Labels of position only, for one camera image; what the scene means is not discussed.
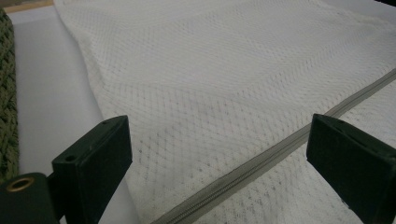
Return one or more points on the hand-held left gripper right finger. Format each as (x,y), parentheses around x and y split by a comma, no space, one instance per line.
(351,161)

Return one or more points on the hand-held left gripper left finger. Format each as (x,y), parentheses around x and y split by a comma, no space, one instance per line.
(90,174)

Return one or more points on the green woven basket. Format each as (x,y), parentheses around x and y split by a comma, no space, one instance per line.
(7,109)

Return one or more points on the white mesh laundry bag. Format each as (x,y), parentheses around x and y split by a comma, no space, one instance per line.
(218,77)

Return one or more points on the white table cover sheet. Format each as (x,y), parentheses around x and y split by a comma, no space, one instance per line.
(53,102)

